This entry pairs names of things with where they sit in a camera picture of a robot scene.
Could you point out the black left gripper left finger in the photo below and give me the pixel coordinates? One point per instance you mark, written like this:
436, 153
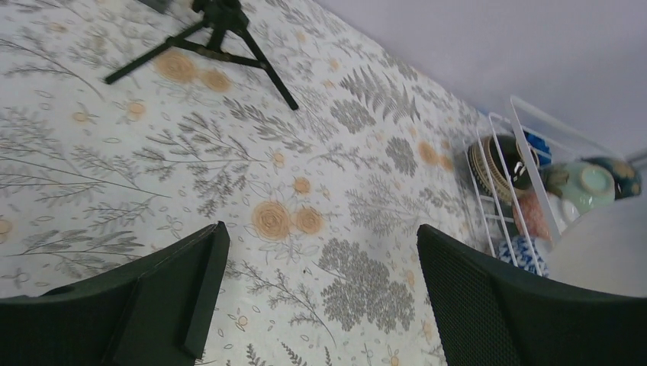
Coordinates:
156, 310

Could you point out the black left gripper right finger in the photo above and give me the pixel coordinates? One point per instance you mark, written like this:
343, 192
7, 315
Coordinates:
489, 312

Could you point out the blue white patterned bowl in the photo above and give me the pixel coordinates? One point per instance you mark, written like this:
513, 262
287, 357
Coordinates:
529, 255

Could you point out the pink patterned bowl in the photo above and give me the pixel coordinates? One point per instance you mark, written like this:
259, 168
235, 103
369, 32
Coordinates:
563, 211

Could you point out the plain white bowl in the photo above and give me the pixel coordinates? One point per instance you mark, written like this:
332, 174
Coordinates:
604, 250

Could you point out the black gold striped bowl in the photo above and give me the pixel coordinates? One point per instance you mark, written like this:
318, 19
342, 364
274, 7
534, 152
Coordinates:
498, 166

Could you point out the pale green ceramic bowl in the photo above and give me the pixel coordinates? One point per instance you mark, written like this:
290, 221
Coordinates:
586, 185

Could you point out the floral patterned table mat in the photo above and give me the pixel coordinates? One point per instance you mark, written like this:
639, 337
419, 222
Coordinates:
322, 204

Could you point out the dark teal floral bowl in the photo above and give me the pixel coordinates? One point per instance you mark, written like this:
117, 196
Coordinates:
627, 179

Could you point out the black microphone tripod stand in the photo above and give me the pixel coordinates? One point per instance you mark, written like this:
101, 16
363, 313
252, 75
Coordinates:
221, 18

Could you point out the white wire dish rack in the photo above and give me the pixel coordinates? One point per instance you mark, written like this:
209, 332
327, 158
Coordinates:
563, 142

